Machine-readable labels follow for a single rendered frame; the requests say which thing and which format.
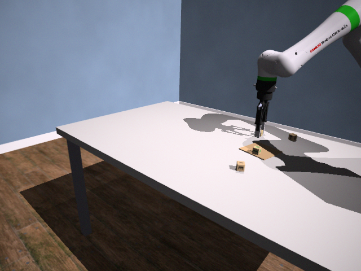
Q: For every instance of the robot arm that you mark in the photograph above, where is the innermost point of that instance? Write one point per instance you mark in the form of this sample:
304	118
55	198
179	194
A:
345	22

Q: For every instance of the tan flat mat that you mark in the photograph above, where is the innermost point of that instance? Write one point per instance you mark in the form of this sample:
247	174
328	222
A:
266	152

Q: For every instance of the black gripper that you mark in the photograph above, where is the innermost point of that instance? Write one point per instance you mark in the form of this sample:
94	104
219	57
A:
262	109

